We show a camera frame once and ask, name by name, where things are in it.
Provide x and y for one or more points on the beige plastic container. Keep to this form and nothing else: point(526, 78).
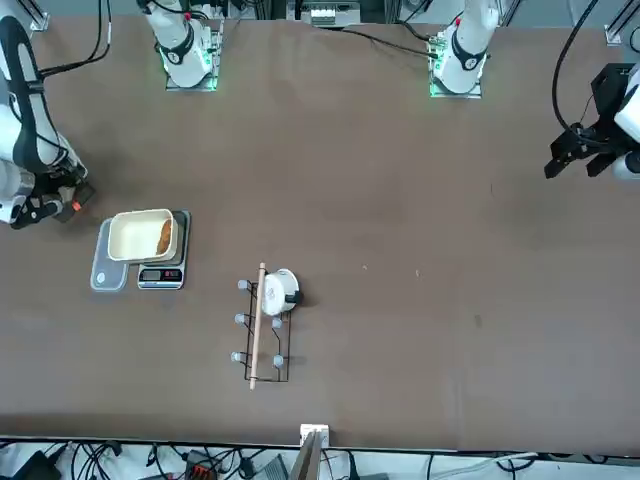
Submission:
point(132, 235)

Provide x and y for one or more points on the black power adapter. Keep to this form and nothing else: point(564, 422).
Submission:
point(35, 465)

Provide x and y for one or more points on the black device with orange plugs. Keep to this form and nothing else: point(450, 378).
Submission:
point(202, 467)

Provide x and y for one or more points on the brown bread piece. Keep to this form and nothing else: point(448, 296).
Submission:
point(165, 237)

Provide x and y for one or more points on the digital kitchen scale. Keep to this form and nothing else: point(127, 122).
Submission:
point(162, 275)

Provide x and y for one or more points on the white smiley mug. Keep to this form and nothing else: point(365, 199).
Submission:
point(277, 292)

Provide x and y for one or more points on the grey power strip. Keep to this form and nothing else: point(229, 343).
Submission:
point(335, 14)

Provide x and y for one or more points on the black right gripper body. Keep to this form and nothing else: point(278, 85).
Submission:
point(25, 212)

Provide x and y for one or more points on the aluminium camera post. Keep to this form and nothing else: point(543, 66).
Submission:
point(315, 450)

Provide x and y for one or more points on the clear plastic food container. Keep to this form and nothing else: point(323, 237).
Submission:
point(107, 277)

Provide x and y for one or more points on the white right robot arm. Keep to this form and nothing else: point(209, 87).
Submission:
point(180, 45)

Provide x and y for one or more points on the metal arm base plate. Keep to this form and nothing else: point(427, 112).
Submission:
point(434, 70)
point(215, 50)

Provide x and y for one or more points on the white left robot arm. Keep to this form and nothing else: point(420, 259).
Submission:
point(465, 50)

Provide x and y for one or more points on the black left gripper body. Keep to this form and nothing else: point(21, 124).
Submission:
point(610, 105)

